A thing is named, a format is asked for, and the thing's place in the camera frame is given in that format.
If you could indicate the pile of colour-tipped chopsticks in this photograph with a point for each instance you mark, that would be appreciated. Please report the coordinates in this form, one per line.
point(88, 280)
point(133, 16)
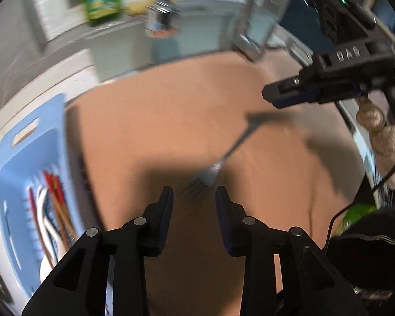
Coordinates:
point(57, 200)

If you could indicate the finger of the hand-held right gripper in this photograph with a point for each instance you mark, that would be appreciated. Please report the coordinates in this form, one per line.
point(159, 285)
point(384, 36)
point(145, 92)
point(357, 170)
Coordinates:
point(316, 96)
point(289, 89)

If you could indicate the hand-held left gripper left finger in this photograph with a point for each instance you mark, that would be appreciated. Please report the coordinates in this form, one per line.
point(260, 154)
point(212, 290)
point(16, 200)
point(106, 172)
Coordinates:
point(164, 219)

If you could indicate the metal fork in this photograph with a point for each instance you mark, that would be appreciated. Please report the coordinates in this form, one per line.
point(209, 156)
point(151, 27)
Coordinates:
point(214, 171)

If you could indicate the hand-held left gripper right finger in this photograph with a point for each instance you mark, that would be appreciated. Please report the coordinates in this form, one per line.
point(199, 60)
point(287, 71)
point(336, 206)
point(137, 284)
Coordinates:
point(224, 220)

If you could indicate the blue plastic basket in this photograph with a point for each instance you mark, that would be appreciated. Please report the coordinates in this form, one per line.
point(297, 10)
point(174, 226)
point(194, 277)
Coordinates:
point(16, 177)

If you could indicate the person's black clothing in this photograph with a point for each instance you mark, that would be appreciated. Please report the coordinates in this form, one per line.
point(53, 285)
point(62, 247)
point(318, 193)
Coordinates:
point(375, 263)

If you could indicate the white plastic spoon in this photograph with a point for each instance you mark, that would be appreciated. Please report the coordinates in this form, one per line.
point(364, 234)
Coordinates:
point(44, 204)
point(47, 266)

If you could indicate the green bag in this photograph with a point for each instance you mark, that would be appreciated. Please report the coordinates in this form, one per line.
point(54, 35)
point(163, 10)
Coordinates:
point(358, 215)

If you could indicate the window frame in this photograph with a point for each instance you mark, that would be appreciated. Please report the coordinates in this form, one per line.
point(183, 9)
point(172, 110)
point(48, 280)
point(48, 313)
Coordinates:
point(52, 6)

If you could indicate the yellow sponge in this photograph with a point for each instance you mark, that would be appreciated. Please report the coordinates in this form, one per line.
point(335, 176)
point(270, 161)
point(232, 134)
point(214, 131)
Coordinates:
point(136, 6)

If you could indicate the stainless steel sink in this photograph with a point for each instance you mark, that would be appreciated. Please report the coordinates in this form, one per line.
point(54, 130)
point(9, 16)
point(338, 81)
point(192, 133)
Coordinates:
point(204, 29)

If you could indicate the chrome faucet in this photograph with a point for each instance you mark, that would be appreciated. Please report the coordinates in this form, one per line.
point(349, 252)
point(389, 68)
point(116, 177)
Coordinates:
point(163, 6)

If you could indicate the person's right hand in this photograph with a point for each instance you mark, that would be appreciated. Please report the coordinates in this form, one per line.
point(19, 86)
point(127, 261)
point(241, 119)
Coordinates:
point(391, 144)

